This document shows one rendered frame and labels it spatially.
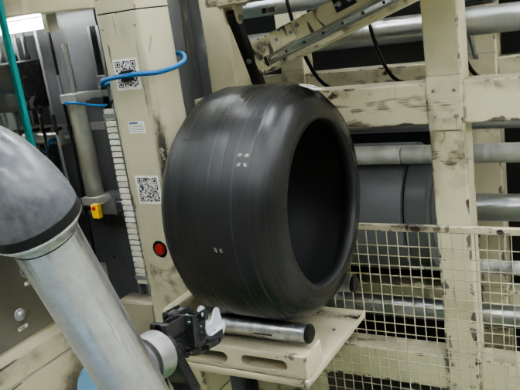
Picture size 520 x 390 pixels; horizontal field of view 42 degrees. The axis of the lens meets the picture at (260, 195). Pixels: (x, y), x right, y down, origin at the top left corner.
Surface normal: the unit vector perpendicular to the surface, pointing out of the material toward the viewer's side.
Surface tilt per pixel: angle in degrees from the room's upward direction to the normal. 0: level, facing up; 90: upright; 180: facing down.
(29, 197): 76
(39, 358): 90
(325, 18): 90
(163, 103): 90
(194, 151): 51
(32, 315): 90
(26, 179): 63
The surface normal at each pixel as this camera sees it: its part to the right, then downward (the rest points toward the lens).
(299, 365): -0.48, 0.29
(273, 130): 0.29, -0.42
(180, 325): 0.87, 0.01
